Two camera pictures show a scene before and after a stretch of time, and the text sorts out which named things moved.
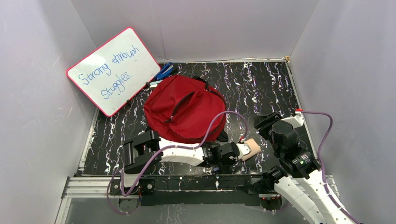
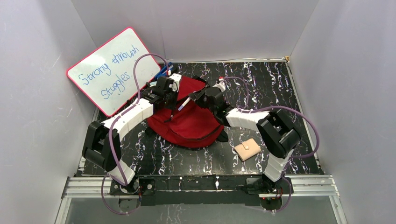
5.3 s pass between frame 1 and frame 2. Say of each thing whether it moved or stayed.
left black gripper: moved
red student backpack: stayed
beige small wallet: stayed
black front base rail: stayed
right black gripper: moved
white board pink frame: stayed
